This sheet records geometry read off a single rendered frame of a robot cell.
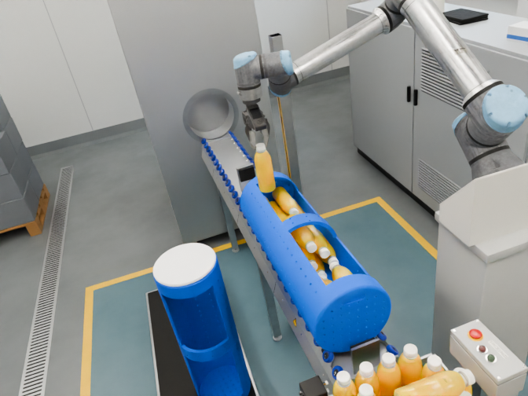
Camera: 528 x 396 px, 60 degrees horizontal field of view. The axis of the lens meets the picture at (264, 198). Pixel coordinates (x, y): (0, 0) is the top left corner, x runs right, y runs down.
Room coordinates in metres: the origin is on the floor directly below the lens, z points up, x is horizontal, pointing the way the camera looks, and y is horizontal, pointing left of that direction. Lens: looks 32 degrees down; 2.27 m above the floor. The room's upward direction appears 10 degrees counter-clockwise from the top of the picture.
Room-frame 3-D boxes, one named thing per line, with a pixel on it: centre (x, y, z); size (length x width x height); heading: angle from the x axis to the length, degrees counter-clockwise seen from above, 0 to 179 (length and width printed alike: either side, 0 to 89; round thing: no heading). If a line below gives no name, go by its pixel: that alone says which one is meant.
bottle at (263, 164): (1.70, -0.02, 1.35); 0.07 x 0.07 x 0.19
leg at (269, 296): (1.99, 0.08, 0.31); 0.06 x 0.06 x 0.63; 13
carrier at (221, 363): (1.58, 0.39, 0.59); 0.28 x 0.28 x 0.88
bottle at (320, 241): (1.49, -0.17, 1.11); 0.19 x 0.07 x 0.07; 13
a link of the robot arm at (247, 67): (1.73, -0.03, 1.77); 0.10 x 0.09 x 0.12; 86
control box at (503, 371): (0.85, -0.56, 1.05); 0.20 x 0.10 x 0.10; 13
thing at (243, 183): (2.28, 0.07, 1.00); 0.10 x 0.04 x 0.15; 103
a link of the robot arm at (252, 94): (1.73, -0.02, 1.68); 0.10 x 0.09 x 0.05; 103
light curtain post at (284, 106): (2.51, -0.21, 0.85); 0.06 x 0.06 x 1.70; 13
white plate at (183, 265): (1.58, 0.39, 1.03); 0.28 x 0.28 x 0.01
